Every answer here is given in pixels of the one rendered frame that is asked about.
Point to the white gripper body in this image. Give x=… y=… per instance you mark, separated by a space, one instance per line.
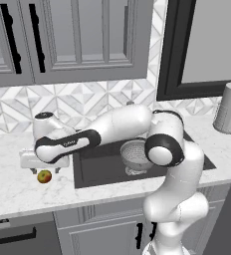
x=28 y=160

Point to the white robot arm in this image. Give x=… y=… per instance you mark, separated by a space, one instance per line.
x=120 y=123

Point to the red and yellow apple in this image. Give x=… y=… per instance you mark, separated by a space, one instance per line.
x=44 y=176

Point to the dark grey sink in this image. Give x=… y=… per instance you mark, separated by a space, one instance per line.
x=104 y=166

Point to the white colander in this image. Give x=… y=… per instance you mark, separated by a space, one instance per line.
x=134 y=154

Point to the grey sink faucet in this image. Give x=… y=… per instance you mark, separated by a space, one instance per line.
x=130 y=102

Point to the dark grey dishwasher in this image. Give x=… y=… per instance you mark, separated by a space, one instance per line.
x=21 y=237

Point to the grey paper towel roll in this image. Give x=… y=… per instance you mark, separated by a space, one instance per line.
x=229 y=109

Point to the black framed window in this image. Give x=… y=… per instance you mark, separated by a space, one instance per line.
x=213 y=40

